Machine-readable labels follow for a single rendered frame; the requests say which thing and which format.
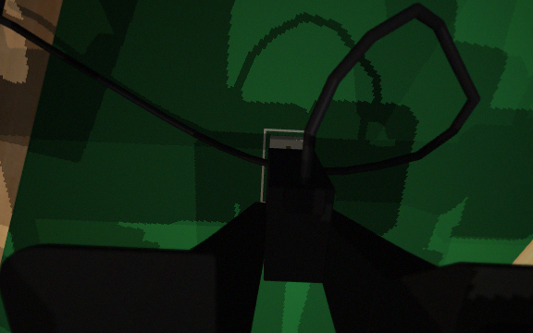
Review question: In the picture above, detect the green circuit board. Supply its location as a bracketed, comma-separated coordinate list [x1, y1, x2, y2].
[0, 0, 533, 333]

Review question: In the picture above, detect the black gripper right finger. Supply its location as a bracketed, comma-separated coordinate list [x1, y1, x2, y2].
[322, 209, 533, 333]

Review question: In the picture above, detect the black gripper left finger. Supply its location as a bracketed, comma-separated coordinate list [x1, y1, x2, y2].
[0, 202, 267, 333]

